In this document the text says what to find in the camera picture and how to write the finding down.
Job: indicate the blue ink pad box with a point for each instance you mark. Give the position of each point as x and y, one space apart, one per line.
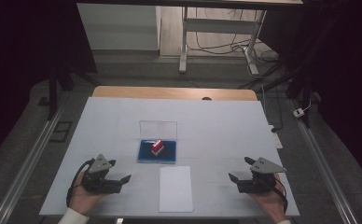
166 152

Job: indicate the white table cover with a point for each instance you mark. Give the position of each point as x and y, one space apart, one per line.
219 130

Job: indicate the red stamp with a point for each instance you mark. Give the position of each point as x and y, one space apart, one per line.
157 146

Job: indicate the person's right hand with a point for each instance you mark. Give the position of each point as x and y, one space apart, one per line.
271 203

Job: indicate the black floor plate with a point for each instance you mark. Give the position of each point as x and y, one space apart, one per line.
61 132

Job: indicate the white power adapter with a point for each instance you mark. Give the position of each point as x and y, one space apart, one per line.
298 112

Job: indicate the black stand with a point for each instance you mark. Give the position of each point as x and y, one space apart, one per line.
53 93

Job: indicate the aluminium floor rail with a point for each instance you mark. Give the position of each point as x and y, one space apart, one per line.
325 168
26 165

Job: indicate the white paper sheet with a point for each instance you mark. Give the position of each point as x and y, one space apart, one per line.
175 189

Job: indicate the white cabinet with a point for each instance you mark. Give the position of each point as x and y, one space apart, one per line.
117 28

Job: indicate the white desk frame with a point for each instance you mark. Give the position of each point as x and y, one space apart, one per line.
219 26

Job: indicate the dark curtain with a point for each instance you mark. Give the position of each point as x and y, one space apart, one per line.
350 77
20 62

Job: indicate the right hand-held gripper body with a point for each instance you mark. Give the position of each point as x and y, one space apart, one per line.
260 182

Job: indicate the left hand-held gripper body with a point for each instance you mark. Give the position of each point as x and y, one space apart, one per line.
100 183

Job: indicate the person's left hand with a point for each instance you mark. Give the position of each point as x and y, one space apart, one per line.
82 197

